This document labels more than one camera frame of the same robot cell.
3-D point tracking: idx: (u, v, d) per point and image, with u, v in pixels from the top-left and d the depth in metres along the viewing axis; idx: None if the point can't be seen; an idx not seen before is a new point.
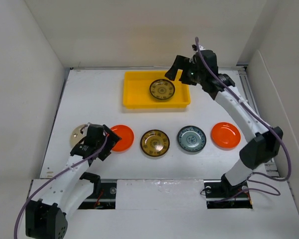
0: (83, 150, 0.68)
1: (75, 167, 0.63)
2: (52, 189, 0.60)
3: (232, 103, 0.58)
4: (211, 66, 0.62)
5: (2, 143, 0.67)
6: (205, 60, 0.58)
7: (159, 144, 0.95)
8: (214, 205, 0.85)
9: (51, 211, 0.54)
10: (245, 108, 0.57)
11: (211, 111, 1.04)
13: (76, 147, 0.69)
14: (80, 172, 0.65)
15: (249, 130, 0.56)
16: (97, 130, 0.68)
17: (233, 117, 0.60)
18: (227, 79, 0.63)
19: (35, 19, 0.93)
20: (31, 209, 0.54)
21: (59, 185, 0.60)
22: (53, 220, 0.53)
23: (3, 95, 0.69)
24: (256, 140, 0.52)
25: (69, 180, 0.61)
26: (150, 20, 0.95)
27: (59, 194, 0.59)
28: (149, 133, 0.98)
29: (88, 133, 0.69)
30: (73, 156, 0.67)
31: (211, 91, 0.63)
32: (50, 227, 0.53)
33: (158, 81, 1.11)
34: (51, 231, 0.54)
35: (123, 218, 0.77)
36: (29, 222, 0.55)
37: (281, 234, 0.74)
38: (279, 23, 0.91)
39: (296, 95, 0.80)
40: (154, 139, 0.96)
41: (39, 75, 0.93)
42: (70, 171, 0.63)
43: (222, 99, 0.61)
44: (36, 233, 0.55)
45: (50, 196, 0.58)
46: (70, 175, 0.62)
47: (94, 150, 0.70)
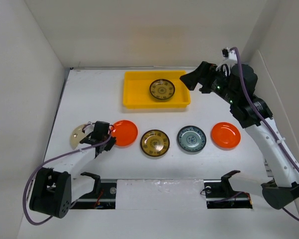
0: (91, 141, 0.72)
1: (85, 150, 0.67)
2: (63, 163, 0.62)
3: (268, 141, 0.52)
4: (247, 90, 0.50)
5: (2, 143, 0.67)
6: (248, 84, 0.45)
7: (159, 144, 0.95)
8: (214, 205, 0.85)
9: (62, 175, 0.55)
10: (283, 151, 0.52)
11: (212, 111, 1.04)
13: (85, 138, 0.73)
14: (86, 158, 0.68)
15: (283, 177, 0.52)
16: (105, 125, 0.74)
17: (265, 155, 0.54)
18: (261, 105, 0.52)
19: (35, 19, 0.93)
20: (42, 172, 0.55)
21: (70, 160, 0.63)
22: (63, 183, 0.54)
23: (3, 95, 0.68)
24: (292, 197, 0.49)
25: (79, 159, 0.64)
26: (150, 20, 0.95)
27: (69, 166, 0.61)
28: (149, 133, 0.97)
29: (96, 127, 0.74)
30: (82, 144, 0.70)
31: (243, 119, 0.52)
32: (59, 191, 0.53)
33: (158, 81, 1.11)
34: (58, 197, 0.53)
35: (123, 218, 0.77)
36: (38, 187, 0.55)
37: (281, 234, 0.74)
38: (280, 23, 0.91)
39: (297, 94, 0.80)
40: (154, 139, 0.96)
41: (39, 75, 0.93)
42: (80, 152, 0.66)
43: (254, 133, 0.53)
44: (41, 201, 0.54)
45: (61, 166, 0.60)
46: (80, 155, 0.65)
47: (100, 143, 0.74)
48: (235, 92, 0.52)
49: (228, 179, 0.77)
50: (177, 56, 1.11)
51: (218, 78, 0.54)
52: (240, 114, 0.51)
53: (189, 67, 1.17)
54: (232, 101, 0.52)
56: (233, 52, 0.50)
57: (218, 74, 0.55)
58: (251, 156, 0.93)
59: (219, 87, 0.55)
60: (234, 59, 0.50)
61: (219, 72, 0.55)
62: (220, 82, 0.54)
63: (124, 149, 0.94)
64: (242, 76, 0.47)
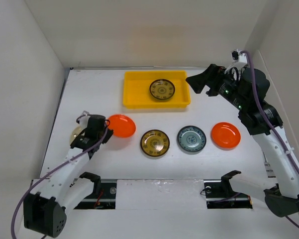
0: (83, 142, 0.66)
1: (74, 160, 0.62)
2: (50, 182, 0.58)
3: (277, 152, 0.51)
4: (258, 96, 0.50)
5: (2, 143, 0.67)
6: (259, 92, 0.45)
7: (159, 144, 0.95)
8: (214, 205, 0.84)
9: (49, 206, 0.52)
10: (292, 162, 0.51)
11: (212, 111, 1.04)
13: (77, 139, 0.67)
14: (79, 165, 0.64)
15: (289, 187, 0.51)
16: (99, 120, 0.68)
17: (272, 164, 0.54)
18: (273, 112, 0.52)
19: (35, 19, 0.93)
20: (28, 201, 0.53)
21: (58, 178, 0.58)
22: (50, 214, 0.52)
23: (3, 96, 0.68)
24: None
25: (69, 173, 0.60)
26: (150, 20, 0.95)
27: (57, 187, 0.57)
28: (149, 133, 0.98)
29: (89, 124, 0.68)
30: (73, 149, 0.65)
31: (251, 126, 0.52)
32: (49, 220, 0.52)
33: (158, 81, 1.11)
34: (49, 224, 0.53)
35: (123, 218, 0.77)
36: (28, 214, 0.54)
37: (281, 234, 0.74)
38: (280, 23, 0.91)
39: (297, 94, 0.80)
40: (154, 139, 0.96)
41: (39, 74, 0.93)
42: (69, 164, 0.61)
43: (263, 143, 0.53)
44: (34, 226, 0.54)
45: (48, 189, 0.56)
46: (69, 168, 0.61)
47: (94, 142, 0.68)
48: (244, 98, 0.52)
49: (229, 180, 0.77)
50: (177, 56, 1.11)
51: (226, 82, 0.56)
52: (249, 121, 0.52)
53: (189, 67, 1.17)
54: (241, 107, 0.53)
56: (243, 55, 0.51)
57: (227, 78, 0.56)
58: (251, 156, 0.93)
59: (227, 92, 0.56)
60: (243, 62, 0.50)
61: (228, 75, 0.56)
62: (229, 86, 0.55)
63: (124, 149, 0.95)
64: (254, 83, 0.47)
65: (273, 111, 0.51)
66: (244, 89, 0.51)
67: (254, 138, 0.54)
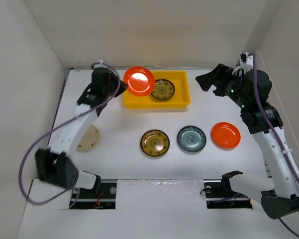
0: (90, 98, 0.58)
1: (82, 117, 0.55)
2: (59, 138, 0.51)
3: (273, 150, 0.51)
4: (259, 96, 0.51)
5: (2, 143, 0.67)
6: (259, 89, 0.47)
7: (159, 144, 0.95)
8: (214, 205, 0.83)
9: (61, 162, 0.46)
10: (287, 161, 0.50)
11: (212, 111, 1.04)
13: (83, 95, 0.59)
14: (87, 122, 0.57)
15: (284, 187, 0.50)
16: (103, 75, 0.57)
17: (268, 162, 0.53)
18: (274, 113, 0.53)
19: (35, 19, 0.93)
20: (39, 158, 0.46)
21: (67, 134, 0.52)
22: (64, 169, 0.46)
23: (3, 96, 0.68)
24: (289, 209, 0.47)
25: (77, 129, 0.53)
26: (150, 20, 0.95)
27: (68, 142, 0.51)
28: (149, 133, 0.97)
29: (93, 80, 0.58)
30: (80, 105, 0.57)
31: (251, 125, 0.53)
32: (62, 176, 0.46)
33: (158, 81, 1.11)
34: (63, 182, 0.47)
35: (123, 218, 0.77)
36: (39, 170, 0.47)
37: (281, 234, 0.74)
38: (280, 23, 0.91)
39: (297, 94, 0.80)
40: (154, 139, 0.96)
41: (39, 74, 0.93)
42: (77, 120, 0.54)
43: (260, 141, 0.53)
44: (47, 182, 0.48)
45: (58, 144, 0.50)
46: (77, 125, 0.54)
47: (102, 98, 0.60)
48: (247, 97, 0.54)
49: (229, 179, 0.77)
50: (177, 56, 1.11)
51: (232, 82, 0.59)
52: (249, 119, 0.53)
53: (189, 67, 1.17)
54: (244, 106, 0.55)
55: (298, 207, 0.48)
56: (250, 58, 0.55)
57: (233, 78, 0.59)
58: (251, 156, 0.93)
59: (233, 91, 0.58)
60: (249, 64, 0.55)
61: (235, 76, 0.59)
62: (235, 86, 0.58)
63: (124, 149, 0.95)
64: (255, 81, 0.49)
65: (273, 112, 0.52)
66: (247, 87, 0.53)
67: (253, 136, 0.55)
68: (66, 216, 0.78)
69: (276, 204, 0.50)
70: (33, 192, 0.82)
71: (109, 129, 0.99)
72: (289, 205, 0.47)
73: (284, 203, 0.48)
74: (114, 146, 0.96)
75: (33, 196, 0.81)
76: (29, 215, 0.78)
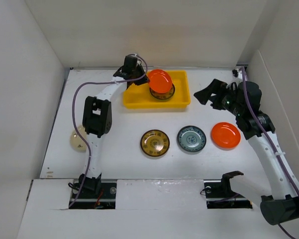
0: (123, 74, 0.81)
1: (119, 83, 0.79)
2: (104, 92, 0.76)
3: (266, 152, 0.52)
4: (251, 104, 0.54)
5: (2, 143, 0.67)
6: (248, 97, 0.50)
7: (159, 144, 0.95)
8: (214, 205, 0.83)
9: (105, 105, 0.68)
10: (280, 162, 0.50)
11: (212, 111, 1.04)
13: (118, 71, 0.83)
14: (120, 89, 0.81)
15: (278, 188, 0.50)
16: (133, 60, 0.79)
17: (263, 165, 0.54)
18: (266, 119, 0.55)
19: (35, 19, 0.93)
20: (88, 100, 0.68)
21: (108, 91, 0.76)
22: (106, 111, 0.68)
23: (3, 96, 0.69)
24: (284, 209, 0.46)
25: (115, 89, 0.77)
26: (151, 20, 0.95)
27: (108, 96, 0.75)
28: (149, 133, 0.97)
29: (125, 63, 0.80)
30: (116, 76, 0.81)
31: (246, 130, 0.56)
32: (104, 116, 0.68)
33: None
34: (103, 121, 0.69)
35: (123, 218, 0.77)
36: (86, 112, 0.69)
37: (281, 234, 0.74)
38: (280, 23, 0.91)
39: (297, 94, 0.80)
40: (154, 139, 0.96)
41: (39, 74, 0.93)
42: (115, 84, 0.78)
43: (254, 144, 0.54)
44: (90, 123, 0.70)
45: (102, 96, 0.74)
46: (115, 87, 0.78)
47: (130, 76, 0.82)
48: (241, 106, 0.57)
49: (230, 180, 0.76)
50: (177, 56, 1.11)
51: (227, 94, 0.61)
52: (243, 125, 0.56)
53: (189, 67, 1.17)
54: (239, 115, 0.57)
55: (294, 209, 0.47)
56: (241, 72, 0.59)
57: (227, 91, 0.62)
58: (251, 156, 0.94)
59: (229, 102, 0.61)
60: None
61: (228, 89, 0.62)
62: (230, 98, 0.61)
63: (124, 149, 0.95)
64: (246, 91, 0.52)
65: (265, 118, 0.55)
66: (240, 98, 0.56)
67: (249, 143, 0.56)
68: (65, 215, 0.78)
69: (270, 207, 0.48)
70: (33, 193, 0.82)
71: None
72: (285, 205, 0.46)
73: (279, 205, 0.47)
74: (114, 146, 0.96)
75: (33, 196, 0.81)
76: (29, 215, 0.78)
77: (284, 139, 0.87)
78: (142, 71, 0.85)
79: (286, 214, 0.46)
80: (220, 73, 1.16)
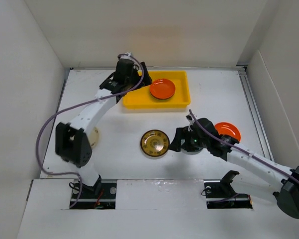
0: (112, 85, 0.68)
1: (103, 100, 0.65)
2: (80, 116, 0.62)
3: (244, 159, 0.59)
4: (211, 132, 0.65)
5: (2, 143, 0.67)
6: (201, 127, 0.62)
7: (159, 144, 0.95)
8: (214, 205, 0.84)
9: (78, 135, 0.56)
10: (258, 160, 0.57)
11: (212, 112, 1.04)
13: (106, 81, 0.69)
14: (106, 106, 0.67)
15: (273, 180, 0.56)
16: (128, 67, 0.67)
17: (252, 172, 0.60)
18: (230, 138, 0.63)
19: (35, 19, 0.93)
20: (59, 128, 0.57)
21: (87, 113, 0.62)
22: (80, 143, 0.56)
23: (3, 96, 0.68)
24: (287, 190, 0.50)
25: (96, 110, 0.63)
26: (151, 20, 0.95)
27: (86, 121, 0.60)
28: (149, 133, 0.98)
29: (118, 68, 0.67)
30: (102, 89, 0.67)
31: (221, 154, 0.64)
32: (77, 150, 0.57)
33: (158, 81, 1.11)
34: (77, 155, 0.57)
35: (123, 217, 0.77)
36: (58, 141, 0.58)
37: (281, 234, 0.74)
38: (280, 23, 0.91)
39: (297, 94, 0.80)
40: (154, 139, 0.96)
41: (39, 74, 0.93)
42: (98, 102, 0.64)
43: (234, 159, 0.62)
44: (63, 154, 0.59)
45: (78, 122, 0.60)
46: (97, 107, 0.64)
47: (122, 87, 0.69)
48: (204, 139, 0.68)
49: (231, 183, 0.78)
50: (177, 56, 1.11)
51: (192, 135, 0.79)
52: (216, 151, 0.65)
53: (189, 67, 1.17)
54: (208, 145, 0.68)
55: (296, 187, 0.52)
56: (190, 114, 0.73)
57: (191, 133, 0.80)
58: None
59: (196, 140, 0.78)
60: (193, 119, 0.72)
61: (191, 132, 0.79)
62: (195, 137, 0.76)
63: (124, 149, 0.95)
64: (200, 125, 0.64)
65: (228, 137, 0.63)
66: (202, 133, 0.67)
67: (231, 162, 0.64)
68: (66, 215, 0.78)
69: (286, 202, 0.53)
70: (33, 192, 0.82)
71: (109, 130, 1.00)
72: (287, 188, 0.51)
73: (284, 192, 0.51)
74: (114, 146, 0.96)
75: (33, 195, 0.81)
76: (29, 215, 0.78)
77: (284, 139, 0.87)
78: (135, 81, 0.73)
79: (294, 195, 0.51)
80: (220, 73, 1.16)
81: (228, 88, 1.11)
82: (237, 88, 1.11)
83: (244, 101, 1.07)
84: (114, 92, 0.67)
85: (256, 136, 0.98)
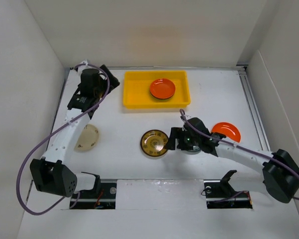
0: (80, 102, 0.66)
1: (74, 122, 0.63)
2: (54, 147, 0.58)
3: (230, 150, 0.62)
4: (201, 130, 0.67)
5: (2, 143, 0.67)
6: (190, 125, 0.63)
7: (159, 144, 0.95)
8: (214, 205, 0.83)
9: (57, 169, 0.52)
10: (241, 148, 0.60)
11: (212, 111, 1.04)
13: (73, 100, 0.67)
14: (80, 126, 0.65)
15: (257, 165, 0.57)
16: (92, 78, 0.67)
17: (241, 162, 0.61)
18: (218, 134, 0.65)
19: (35, 19, 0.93)
20: (34, 167, 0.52)
21: (61, 142, 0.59)
22: (61, 176, 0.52)
23: (3, 96, 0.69)
24: (266, 171, 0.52)
25: (70, 136, 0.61)
26: (151, 20, 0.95)
27: (62, 150, 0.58)
28: (149, 133, 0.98)
29: (83, 82, 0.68)
30: (71, 110, 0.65)
31: (211, 150, 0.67)
32: (60, 181, 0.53)
33: (158, 81, 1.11)
34: (61, 186, 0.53)
35: (123, 217, 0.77)
36: (37, 179, 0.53)
37: (281, 234, 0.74)
38: (280, 23, 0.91)
39: (296, 94, 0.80)
40: (154, 139, 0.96)
41: (39, 74, 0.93)
42: (69, 126, 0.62)
43: (222, 152, 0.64)
44: (47, 189, 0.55)
45: (53, 154, 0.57)
46: (70, 131, 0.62)
47: (92, 101, 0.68)
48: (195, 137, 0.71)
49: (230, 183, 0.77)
50: (177, 56, 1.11)
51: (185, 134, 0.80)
52: (207, 148, 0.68)
53: (189, 67, 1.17)
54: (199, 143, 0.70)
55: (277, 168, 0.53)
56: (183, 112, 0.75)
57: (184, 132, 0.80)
58: None
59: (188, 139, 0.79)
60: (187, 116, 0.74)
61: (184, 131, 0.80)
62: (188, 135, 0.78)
63: (124, 149, 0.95)
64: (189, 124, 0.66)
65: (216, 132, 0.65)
66: (192, 132, 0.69)
67: (222, 156, 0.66)
68: (66, 215, 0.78)
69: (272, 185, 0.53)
70: (33, 192, 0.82)
71: (109, 130, 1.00)
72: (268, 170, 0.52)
73: (266, 174, 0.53)
74: (114, 146, 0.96)
75: (33, 195, 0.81)
76: (29, 215, 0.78)
77: (284, 139, 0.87)
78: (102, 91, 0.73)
79: (276, 177, 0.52)
80: (220, 73, 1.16)
81: (228, 88, 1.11)
82: (236, 88, 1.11)
83: (244, 101, 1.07)
84: (85, 109, 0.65)
85: (256, 136, 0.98)
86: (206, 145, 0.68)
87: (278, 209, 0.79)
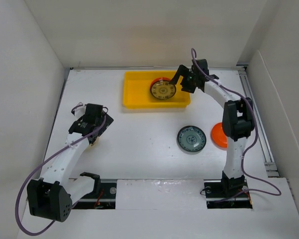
0: (82, 127, 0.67)
1: (75, 145, 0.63)
2: (53, 168, 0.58)
3: (214, 87, 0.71)
4: (202, 68, 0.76)
5: (1, 144, 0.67)
6: (194, 59, 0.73)
7: (166, 91, 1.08)
8: (214, 205, 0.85)
9: (53, 191, 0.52)
10: (223, 88, 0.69)
11: (212, 111, 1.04)
13: (75, 124, 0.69)
14: (80, 149, 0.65)
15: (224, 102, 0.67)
16: (97, 107, 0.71)
17: (216, 98, 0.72)
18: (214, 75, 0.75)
19: (35, 19, 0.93)
20: (31, 188, 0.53)
21: (60, 164, 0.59)
22: (56, 198, 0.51)
23: (3, 96, 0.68)
24: (228, 103, 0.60)
25: (70, 157, 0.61)
26: (150, 20, 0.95)
27: (60, 172, 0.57)
28: (157, 83, 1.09)
29: (87, 110, 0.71)
30: (72, 133, 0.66)
31: (201, 86, 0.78)
32: (55, 203, 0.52)
33: (158, 81, 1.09)
34: (55, 209, 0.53)
35: (123, 217, 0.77)
36: (32, 201, 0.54)
37: (281, 234, 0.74)
38: (280, 23, 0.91)
39: (297, 93, 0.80)
40: (162, 87, 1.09)
41: (39, 73, 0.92)
42: (70, 148, 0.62)
43: (209, 89, 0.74)
44: (40, 212, 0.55)
45: (51, 175, 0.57)
46: (70, 153, 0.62)
47: (92, 127, 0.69)
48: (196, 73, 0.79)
49: (230, 182, 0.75)
50: (177, 55, 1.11)
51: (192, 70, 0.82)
52: (198, 82, 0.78)
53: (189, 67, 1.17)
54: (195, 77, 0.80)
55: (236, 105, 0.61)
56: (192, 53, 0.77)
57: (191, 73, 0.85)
58: (252, 155, 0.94)
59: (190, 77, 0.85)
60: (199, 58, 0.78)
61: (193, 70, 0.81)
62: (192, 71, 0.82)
63: (123, 149, 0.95)
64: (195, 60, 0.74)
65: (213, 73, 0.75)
66: (195, 68, 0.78)
67: (207, 92, 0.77)
68: None
69: (225, 117, 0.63)
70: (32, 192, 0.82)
71: (109, 130, 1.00)
72: (229, 104, 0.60)
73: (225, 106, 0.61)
74: (113, 146, 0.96)
75: None
76: (29, 215, 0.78)
77: (284, 139, 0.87)
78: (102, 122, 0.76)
79: (231, 111, 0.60)
80: (220, 73, 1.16)
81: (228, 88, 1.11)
82: (237, 88, 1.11)
83: None
84: (85, 134, 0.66)
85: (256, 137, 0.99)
86: (200, 80, 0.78)
87: (277, 208, 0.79)
